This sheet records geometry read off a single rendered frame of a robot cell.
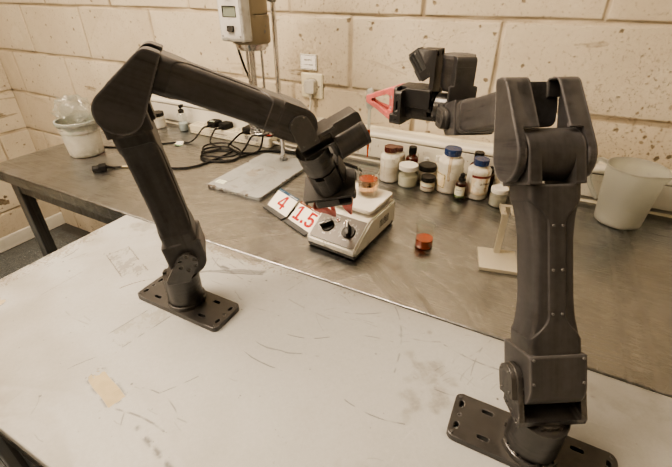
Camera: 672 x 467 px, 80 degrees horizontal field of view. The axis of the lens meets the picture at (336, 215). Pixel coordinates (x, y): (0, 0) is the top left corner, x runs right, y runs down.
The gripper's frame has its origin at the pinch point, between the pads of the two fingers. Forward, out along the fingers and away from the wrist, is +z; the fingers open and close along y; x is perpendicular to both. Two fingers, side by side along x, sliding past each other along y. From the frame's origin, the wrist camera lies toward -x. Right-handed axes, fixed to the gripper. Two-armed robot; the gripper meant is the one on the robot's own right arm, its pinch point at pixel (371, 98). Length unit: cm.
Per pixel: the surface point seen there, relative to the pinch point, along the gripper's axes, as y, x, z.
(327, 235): 13.1, 28.4, 2.7
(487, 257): -2.2, 31.4, -29.3
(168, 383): 56, 33, 3
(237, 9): -2.2, -16.4, 39.1
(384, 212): 0.8, 25.7, -5.2
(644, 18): -49, -15, -45
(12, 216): 4, 100, 246
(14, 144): -11, 58, 247
